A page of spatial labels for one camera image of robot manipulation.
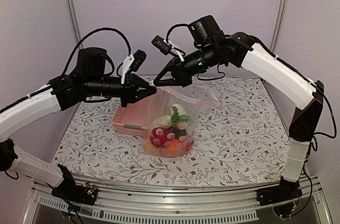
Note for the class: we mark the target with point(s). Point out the red tomato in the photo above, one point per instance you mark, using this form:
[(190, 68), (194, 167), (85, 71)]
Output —
[(188, 144)]

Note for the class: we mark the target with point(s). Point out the white radish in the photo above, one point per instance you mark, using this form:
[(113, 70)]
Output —
[(163, 121), (180, 118)]

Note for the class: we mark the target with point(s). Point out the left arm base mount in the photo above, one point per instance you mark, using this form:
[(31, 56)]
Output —
[(70, 191)]

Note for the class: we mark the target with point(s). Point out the yellow lemon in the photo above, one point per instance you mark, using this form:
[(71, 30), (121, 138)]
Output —
[(151, 149)]

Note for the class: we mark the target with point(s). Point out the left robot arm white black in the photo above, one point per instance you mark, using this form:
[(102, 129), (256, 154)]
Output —
[(59, 95)]

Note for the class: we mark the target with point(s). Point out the aluminium post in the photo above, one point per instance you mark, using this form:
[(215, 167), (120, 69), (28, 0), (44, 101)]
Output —
[(278, 24), (73, 19)]

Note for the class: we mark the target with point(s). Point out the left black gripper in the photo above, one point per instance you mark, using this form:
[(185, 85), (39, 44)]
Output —
[(131, 85)]

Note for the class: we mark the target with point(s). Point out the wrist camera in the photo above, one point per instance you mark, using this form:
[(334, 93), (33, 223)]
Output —
[(94, 63), (204, 31)]

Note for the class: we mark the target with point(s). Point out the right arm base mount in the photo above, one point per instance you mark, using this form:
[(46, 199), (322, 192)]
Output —
[(284, 191)]

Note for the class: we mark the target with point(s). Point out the left aluminium post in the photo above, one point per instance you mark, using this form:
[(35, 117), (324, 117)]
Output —
[(73, 19)]

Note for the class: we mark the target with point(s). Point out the dark red onion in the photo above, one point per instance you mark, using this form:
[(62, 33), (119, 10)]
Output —
[(181, 135)]

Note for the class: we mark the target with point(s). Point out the floral table mat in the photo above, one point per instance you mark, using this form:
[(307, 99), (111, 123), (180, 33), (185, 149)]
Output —
[(240, 142)]

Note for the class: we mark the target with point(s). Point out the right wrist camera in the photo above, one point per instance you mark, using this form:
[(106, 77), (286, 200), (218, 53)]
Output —
[(204, 31)]

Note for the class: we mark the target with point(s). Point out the aluminium front rail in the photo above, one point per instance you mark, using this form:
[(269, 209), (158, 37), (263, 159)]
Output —
[(121, 202)]

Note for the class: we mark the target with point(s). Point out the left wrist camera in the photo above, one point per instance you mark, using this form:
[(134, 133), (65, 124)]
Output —
[(94, 63)]

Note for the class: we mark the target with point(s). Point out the clear zip top bag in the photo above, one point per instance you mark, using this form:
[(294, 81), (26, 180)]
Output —
[(195, 98)]

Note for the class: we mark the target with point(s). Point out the pink plastic basket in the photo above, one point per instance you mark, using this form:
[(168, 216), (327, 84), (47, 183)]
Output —
[(133, 119)]

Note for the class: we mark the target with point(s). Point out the red apple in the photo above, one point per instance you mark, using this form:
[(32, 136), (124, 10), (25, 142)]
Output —
[(159, 136)]

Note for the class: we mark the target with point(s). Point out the orange tangerine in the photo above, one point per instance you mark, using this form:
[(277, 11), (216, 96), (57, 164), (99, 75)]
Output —
[(172, 145)]

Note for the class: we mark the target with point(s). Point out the right aluminium post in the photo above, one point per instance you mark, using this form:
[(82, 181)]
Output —
[(278, 24)]

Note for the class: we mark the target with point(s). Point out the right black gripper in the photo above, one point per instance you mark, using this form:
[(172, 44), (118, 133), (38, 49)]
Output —
[(183, 78)]

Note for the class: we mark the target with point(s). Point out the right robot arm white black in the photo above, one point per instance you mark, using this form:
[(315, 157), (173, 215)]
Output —
[(249, 53)]

